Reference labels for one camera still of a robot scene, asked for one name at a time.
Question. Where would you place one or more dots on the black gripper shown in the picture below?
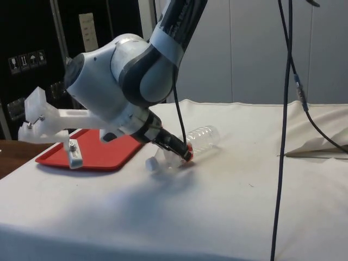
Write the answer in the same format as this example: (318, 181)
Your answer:
(148, 127)

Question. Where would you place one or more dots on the clear plastic bottle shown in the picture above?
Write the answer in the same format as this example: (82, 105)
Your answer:
(204, 138)

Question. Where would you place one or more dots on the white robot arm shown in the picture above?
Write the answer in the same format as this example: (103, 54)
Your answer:
(98, 79)

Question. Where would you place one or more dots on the red tray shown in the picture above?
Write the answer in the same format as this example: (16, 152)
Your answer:
(92, 152)

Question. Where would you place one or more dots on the black cabinet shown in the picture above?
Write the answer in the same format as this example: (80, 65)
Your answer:
(27, 32)

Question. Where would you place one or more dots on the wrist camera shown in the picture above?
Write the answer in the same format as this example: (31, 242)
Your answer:
(40, 114)

